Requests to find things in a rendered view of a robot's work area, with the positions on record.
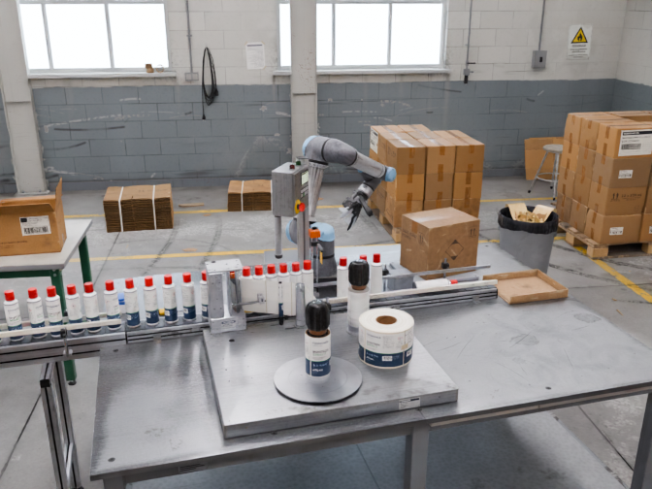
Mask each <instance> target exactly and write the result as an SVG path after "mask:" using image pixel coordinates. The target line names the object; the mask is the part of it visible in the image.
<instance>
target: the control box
mask: <svg viewBox="0 0 652 489"><path fill-rule="evenodd" d="M290 164H294V165H296V163H290V162H287V163H285V164H283V165H282V166H280V167H278V168H276V169H274V170H273V171H272V198H273V215H275V216H284V217H294V216H296V215H297V214H298V213H300V210H297V205H298V204H301V203H304V204H305V206H306V208H307V207H308V206H309V194H308V195H306V196H305V197H303V198H302V199H301V189H302V188H304V187H305V186H307V185H308V184H309V182H307V183H305V184H304V185H302V186H301V173H302V172H304V170H306V169H308V168H309V166H307V164H302V166H301V167H296V166H295V170H294V171H290V170H289V165H290Z"/></svg>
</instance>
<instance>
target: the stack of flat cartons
mask: <svg viewBox="0 0 652 489"><path fill-rule="evenodd" d="M103 205H104V208H103V209H104V212H105V217H106V219H105V220H106V223H107V224H106V226H107V233H112V232H127V231H143V230H145V229H146V230H157V229H172V228H174V210H173V200H172V191H171V184H170V183H168V184H159V185H136V186H135V185H133V186H125V187H118V186H113V187H108V189H107V193H106V195H105V198H104V200H103Z"/></svg>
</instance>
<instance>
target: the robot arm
mask: <svg viewBox="0 0 652 489"><path fill-rule="evenodd" d="M303 154H304V156H306V157H307V158H308V159H309V211H310V227H313V226H316V227H318V229H319V230H320V238H318V241H319V244H320V245H321V246H322V248H323V250H322V251H323V252H322V264H321V263H320V250H319V248H318V276H319V277H331V276H333V275H335V274H337V273H338V268H337V267H338V264H337V261H336V258H335V230H334V228H333V227H332V226H331V225H329V224H327V223H321V222H317V223H316V219H315V218H314V215H315V210H316V205H317V200H318V196H319V191H320V186H321V182H322V178H323V173H324V169H325V168H327V167H328V165H329V163H335V164H341V165H344V166H347V167H349V166H351V167H354V168H356V169H357V170H358V172H359V173H360V175H361V176H362V178H363V179H364V182H363V183H362V185H361V186H360V187H359V189H358V191H356V190H353V194H352V196H351V197H350V198H349V197H346V198H345V200H346V199H347V200H346V201H345V200H344V201H343V203H342V205H343V206H344V208H339V210H340V211H341V212H342V215H341V216H340V217H345V216H346V215H348V214H349V213H351V215H350V217H346V218H345V222H346V223H347V224H348V225H349V226H348V228H347V231H348V230H350V229H351V227H352V226H353V225H354V223H355V222H356V220H357V218H358V216H359V213H360V211H361V209H362V207H363V208H364V210H365V212H366V215H368V216H369V217H370V216H372V215H373V211H372V209H370V208H369V206H368V204H367V203H366V201H367V200H368V199H369V198H370V197H371V195H372V194H373V192H374V191H375V189H376V188H377V187H378V185H379V184H380V183H381V181H382V180H384V181H390V182H391V181H393V180H394V179H395V178H396V175H397V173H396V170H395V169H394V168H391V167H387V166H384V165H382V164H380V163H378V162H376V161H374V160H373V159H371V158H369V157H367V156H365V155H363V154H361V153H359V152H357V150H356V149H355V148H354V147H351V146H349V145H348V144H346V143H344V142H342V141H340V140H337V139H332V138H326V137H322V136H310V137H309V138H308V139H306V140H305V142H304V144H303ZM285 232H286V237H287V238H288V240H289V241H290V242H291V243H294V244H295V245H296V244H297V215H296V216H294V217H293V219H291V220H290V221H289V223H287V225H286V230H285ZM313 276H314V277H316V246H314V247H313Z"/></svg>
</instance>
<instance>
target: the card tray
mask: <svg viewBox="0 0 652 489"><path fill-rule="evenodd" d="M492 279H496V280H497V281H498V283H497V284H494V285H495V286H496V287H497V288H498V295H499V296H500V297H501V298H502V299H504V300H505V301H506V302H507V303H509V304H510V305H511V304H519V303H527V302H534V301H542V300H550V299H558V298H566V297H568V293H569V290H568V289H567V287H565V286H564V285H562V284H560V283H559V282H557V281H556V280H554V279H553V278H551V277H549V276H548V275H546V274H545V273H543V272H542V271H540V270H539V269H534V270H526V271H517V272H508V273H499V274H491V275H483V279H482V280H492Z"/></svg>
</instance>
